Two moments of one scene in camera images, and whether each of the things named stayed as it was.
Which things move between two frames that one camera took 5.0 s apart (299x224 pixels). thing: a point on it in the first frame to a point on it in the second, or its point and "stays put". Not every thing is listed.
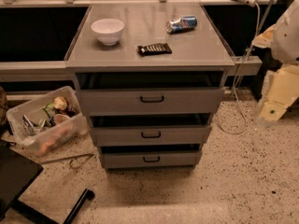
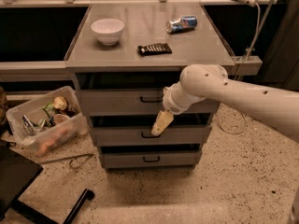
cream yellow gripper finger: (282, 90) to (176, 100)
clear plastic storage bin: (48, 122) stays put
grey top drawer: (106, 93) stays put
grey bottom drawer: (150, 156) stays put
